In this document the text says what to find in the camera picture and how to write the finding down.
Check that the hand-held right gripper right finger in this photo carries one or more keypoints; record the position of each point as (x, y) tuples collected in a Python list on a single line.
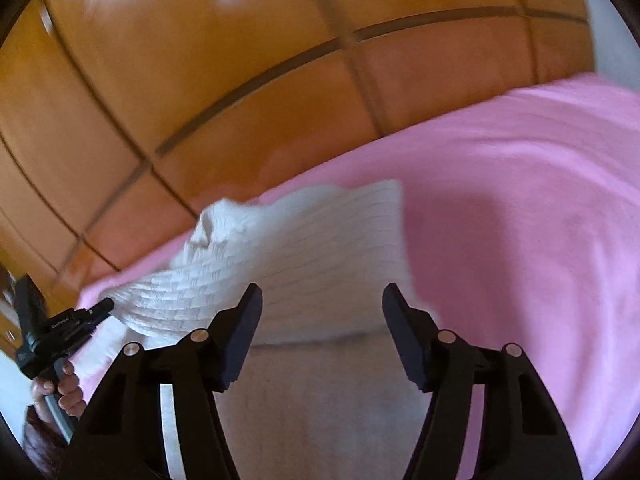
[(400, 325)]

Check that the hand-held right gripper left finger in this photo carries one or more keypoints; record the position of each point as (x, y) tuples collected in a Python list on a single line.
[(245, 317)]

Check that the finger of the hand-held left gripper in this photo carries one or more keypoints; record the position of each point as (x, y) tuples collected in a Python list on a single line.
[(104, 306)]

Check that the white knit sweater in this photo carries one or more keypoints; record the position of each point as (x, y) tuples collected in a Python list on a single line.
[(300, 260)]

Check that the person's left forearm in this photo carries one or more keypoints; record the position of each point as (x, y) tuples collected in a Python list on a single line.
[(42, 435)]

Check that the person's left hand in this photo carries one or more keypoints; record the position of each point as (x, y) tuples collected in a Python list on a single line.
[(67, 392)]

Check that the pink bed sheet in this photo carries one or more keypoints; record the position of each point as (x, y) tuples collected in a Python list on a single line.
[(500, 210)]

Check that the wooden wardrobe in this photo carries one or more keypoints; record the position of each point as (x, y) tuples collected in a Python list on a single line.
[(200, 85)]

